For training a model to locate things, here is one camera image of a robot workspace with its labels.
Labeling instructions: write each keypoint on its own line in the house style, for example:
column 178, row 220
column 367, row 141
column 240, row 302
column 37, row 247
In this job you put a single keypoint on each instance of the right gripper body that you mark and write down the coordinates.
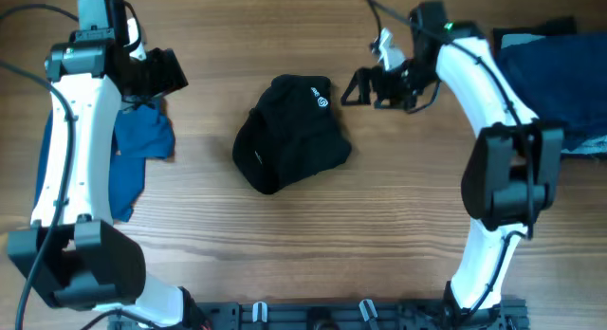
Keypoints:
column 399, row 85

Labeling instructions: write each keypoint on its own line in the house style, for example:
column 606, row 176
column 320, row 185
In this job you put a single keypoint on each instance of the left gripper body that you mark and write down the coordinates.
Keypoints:
column 156, row 75

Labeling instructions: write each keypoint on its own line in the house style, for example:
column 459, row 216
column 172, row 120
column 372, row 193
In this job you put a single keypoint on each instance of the black polo shirt with logo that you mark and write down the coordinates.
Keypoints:
column 290, row 134

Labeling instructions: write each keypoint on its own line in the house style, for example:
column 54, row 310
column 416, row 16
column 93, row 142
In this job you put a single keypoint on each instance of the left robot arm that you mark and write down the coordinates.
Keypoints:
column 71, row 255

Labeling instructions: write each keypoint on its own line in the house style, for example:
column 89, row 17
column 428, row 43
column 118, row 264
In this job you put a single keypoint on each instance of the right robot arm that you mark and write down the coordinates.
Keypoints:
column 513, row 170

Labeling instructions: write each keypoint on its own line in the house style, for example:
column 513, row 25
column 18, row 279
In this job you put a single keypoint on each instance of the blue crumpled shirt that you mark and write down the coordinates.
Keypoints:
column 137, row 154

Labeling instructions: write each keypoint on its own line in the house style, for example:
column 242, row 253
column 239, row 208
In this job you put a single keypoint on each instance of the dark navy folded garment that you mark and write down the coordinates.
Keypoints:
column 555, row 83

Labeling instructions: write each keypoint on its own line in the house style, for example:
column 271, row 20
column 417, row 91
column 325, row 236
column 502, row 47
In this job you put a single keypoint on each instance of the black folded garment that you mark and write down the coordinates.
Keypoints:
column 550, row 26

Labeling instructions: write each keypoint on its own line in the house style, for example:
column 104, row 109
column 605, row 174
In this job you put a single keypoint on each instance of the light blue folded garment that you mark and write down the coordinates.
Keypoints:
column 588, row 147

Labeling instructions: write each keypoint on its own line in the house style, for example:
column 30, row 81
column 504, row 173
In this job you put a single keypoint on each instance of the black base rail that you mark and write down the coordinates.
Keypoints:
column 366, row 314

